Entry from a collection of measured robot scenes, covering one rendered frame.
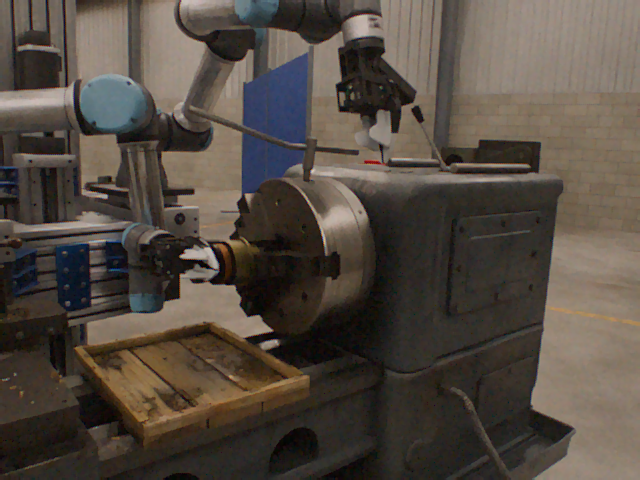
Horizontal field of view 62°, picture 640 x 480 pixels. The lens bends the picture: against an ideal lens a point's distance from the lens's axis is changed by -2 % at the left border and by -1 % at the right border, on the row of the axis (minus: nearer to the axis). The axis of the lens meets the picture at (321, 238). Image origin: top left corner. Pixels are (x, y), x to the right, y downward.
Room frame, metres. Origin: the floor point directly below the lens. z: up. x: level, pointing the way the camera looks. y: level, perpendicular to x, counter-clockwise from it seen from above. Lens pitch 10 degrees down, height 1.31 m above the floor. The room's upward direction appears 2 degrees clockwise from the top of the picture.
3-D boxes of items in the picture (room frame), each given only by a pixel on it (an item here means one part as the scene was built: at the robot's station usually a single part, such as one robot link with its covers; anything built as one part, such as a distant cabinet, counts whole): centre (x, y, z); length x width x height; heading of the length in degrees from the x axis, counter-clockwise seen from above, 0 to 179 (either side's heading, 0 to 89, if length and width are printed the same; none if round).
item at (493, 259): (1.36, -0.25, 1.06); 0.59 x 0.48 x 0.39; 130
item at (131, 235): (1.15, 0.39, 1.08); 0.11 x 0.08 x 0.09; 39
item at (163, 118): (1.61, 0.54, 1.33); 0.13 x 0.12 x 0.14; 127
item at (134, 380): (0.93, 0.24, 0.89); 0.36 x 0.30 x 0.04; 40
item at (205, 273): (0.94, 0.22, 1.07); 0.09 x 0.06 x 0.03; 39
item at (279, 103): (8.00, 0.84, 1.18); 4.12 x 0.80 x 2.35; 19
